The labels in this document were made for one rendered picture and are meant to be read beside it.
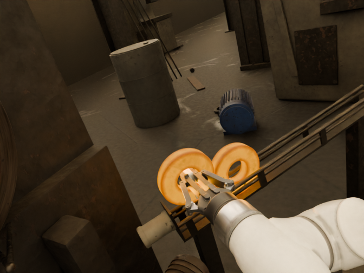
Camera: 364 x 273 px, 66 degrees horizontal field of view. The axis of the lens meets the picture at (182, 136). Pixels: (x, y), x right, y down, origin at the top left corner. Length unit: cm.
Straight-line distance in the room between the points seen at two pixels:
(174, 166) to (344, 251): 39
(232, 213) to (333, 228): 16
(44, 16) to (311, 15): 672
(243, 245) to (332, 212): 16
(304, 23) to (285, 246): 242
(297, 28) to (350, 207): 235
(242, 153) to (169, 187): 23
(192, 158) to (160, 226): 20
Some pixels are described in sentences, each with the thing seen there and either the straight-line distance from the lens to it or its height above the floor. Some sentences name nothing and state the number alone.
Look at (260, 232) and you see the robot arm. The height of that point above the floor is 82.
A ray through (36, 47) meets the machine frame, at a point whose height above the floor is 117.
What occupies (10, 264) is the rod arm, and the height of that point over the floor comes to 91.
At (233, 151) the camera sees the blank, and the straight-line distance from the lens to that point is 77.
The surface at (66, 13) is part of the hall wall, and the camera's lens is 869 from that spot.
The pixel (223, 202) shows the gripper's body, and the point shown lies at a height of 82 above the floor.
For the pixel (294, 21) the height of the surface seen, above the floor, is 76.
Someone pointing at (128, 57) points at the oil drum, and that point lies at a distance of 303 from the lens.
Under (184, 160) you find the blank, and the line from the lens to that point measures 70.
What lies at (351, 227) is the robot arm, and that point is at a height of 80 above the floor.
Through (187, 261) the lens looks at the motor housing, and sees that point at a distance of 87.
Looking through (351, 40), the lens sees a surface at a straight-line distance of 268.
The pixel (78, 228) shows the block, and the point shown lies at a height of 80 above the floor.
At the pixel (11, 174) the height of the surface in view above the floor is 99.
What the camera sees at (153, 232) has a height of 68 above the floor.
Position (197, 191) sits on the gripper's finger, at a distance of 64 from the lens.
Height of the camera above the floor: 118
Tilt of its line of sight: 25 degrees down
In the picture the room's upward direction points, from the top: 17 degrees counter-clockwise
